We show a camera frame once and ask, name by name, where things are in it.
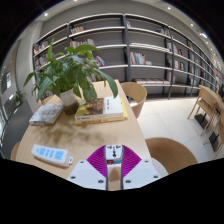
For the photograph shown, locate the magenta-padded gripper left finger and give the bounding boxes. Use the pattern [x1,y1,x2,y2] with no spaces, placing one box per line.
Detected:
[66,145,108,191]

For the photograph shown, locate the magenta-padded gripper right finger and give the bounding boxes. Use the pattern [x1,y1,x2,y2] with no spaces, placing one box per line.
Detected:
[120,145,162,191]

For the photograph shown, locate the small white charger block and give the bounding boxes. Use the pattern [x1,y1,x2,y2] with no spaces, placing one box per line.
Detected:
[105,144,123,192]

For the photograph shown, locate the white power strip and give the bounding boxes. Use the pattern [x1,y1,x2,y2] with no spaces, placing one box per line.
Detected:
[30,143,74,168]

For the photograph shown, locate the grey-white book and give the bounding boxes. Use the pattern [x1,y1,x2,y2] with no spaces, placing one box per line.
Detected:
[28,102,64,126]

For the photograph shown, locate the green potted plant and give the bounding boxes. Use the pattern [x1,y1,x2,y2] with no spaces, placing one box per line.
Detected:
[23,38,119,117]

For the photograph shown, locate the small background potted plant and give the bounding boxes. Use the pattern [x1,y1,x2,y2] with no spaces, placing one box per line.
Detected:
[13,90,27,107]

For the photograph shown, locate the grey bookshelf unit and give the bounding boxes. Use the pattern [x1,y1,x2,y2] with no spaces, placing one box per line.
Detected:
[32,13,224,101]

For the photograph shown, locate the ceiling lights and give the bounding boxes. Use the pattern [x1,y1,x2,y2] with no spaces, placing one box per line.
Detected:
[43,0,209,39]

